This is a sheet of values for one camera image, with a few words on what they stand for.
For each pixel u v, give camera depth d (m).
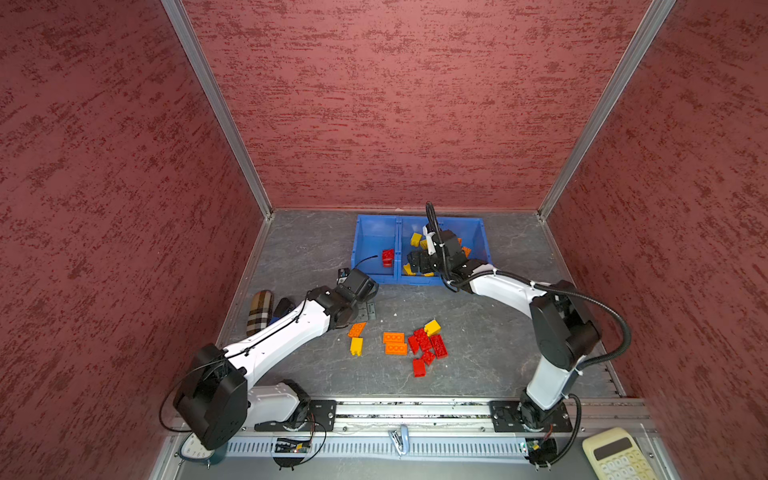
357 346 0.84
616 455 0.68
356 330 0.88
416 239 1.08
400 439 0.69
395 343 0.86
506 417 0.74
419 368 0.81
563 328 0.48
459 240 1.11
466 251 1.06
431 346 0.86
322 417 0.74
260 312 0.89
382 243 1.12
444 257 0.71
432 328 0.87
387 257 1.00
